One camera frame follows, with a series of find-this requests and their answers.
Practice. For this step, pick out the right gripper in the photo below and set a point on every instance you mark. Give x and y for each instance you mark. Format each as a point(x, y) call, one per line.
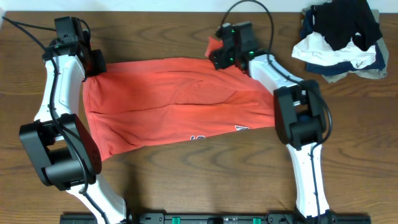
point(218, 59)

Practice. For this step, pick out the white garment on pile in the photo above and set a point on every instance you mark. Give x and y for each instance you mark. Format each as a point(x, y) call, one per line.
point(316, 50)

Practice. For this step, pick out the navy garment on pile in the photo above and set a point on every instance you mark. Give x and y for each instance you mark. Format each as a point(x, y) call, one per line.
point(380, 63)

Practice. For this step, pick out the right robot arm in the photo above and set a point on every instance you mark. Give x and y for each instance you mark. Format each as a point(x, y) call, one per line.
point(300, 114)

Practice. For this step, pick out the red t-shirt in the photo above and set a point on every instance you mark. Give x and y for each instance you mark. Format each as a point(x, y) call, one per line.
point(163, 101)

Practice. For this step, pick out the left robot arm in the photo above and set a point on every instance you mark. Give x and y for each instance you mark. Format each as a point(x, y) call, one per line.
point(60, 148)

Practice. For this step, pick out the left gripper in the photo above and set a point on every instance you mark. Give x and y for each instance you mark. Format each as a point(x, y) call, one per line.
point(96, 63)

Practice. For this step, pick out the grey garment on pile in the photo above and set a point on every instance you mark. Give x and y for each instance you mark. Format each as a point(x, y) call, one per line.
point(370, 74)

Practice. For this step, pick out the black garment on pile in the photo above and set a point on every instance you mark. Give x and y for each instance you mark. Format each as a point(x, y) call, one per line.
point(343, 21)

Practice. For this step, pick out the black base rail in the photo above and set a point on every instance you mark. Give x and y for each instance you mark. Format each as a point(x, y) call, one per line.
point(272, 218)

